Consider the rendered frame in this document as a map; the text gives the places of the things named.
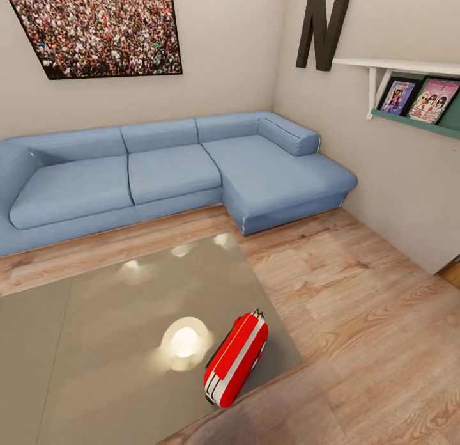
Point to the sofa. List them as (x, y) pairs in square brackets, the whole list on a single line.
[(64, 186)]

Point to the radio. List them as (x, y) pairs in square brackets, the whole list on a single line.
[(235, 358)]

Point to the coffee table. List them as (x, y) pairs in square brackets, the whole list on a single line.
[(118, 355)]

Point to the picture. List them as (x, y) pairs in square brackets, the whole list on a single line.
[(433, 98), (398, 95), (83, 39)]

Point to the decorative sign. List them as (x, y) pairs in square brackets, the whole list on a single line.
[(326, 37)]

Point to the shelf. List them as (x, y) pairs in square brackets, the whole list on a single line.
[(449, 125)]

